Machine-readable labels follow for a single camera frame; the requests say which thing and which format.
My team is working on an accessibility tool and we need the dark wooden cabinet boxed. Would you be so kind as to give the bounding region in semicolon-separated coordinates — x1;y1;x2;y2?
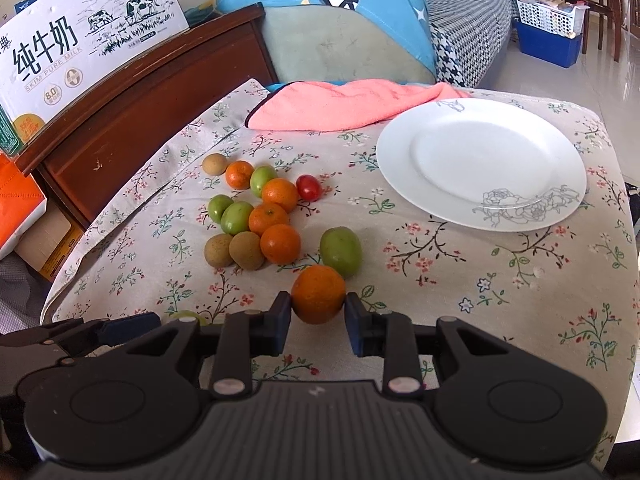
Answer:
15;4;277;228

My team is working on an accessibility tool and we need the white plastic basket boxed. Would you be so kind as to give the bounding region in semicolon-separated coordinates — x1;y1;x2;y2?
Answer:
515;0;589;39

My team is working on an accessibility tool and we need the pink towel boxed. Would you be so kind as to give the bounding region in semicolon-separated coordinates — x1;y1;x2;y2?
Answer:
245;79;469;132

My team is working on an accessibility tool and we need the floral tablecloth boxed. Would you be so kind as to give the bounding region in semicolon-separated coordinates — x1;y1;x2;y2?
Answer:
41;80;639;468

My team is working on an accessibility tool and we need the brown longan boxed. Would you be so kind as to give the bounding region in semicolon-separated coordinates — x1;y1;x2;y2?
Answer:
229;231;265;271
204;233;233;269
202;153;229;177

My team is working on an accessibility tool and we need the white milk carton box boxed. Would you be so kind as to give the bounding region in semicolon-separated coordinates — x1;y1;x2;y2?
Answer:
1;0;188;157

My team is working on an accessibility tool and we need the green jujube top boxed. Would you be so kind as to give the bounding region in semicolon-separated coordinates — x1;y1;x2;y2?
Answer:
250;165;278;198

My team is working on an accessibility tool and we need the green pillow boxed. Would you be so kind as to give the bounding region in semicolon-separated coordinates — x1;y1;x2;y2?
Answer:
262;6;435;84

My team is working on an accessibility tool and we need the red cherry tomato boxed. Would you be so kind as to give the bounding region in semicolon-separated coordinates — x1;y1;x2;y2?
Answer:
296;174;322;202

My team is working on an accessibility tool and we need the wooden chair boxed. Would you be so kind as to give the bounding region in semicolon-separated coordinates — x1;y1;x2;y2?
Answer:
554;0;626;63

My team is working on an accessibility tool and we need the orange tangerine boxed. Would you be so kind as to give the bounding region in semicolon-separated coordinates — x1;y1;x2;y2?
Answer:
291;264;346;324
224;160;254;191
262;178;298;214
260;224;302;266
248;203;290;236

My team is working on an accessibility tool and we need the orange white package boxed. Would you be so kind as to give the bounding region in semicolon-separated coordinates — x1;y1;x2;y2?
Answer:
0;154;47;259

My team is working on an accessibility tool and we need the large green jujube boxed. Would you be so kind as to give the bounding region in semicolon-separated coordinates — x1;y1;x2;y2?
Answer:
320;226;362;278

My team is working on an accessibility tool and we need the white floral plate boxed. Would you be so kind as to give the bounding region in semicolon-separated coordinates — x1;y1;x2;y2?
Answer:
376;98;587;232

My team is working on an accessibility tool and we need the green jujube small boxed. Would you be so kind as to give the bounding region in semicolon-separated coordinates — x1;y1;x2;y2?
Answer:
207;194;233;224

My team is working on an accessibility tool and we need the blue plastic bin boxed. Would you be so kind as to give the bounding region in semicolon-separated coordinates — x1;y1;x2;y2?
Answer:
515;22;582;68

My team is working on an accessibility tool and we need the houndstooth sofa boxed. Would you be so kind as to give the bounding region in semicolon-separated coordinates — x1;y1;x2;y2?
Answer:
425;0;516;89

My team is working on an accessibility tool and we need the brown longan top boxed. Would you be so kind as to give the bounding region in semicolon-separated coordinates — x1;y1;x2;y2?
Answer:
202;153;229;177

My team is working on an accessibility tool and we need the orange tangerine front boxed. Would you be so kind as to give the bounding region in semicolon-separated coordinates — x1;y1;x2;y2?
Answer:
260;224;302;266

